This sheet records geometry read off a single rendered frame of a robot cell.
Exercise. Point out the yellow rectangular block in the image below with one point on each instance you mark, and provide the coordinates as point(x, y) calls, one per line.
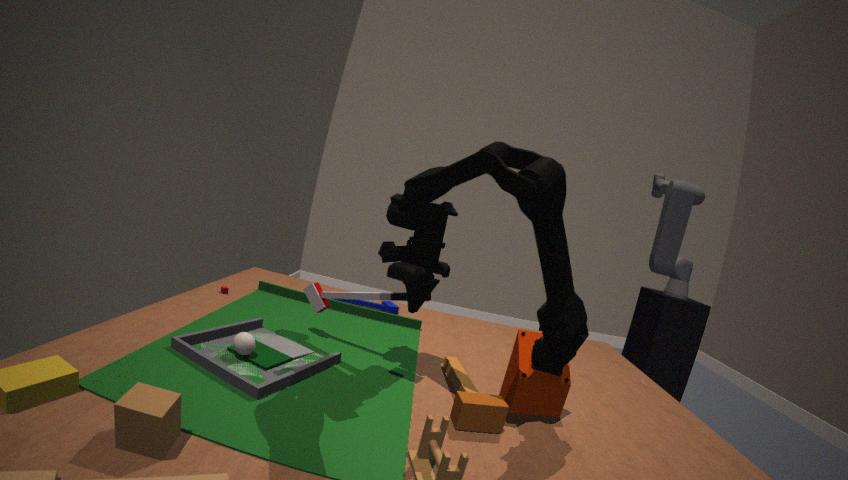
point(35, 382)

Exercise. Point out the white ball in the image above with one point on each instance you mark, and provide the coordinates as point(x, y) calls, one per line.
point(244, 343)

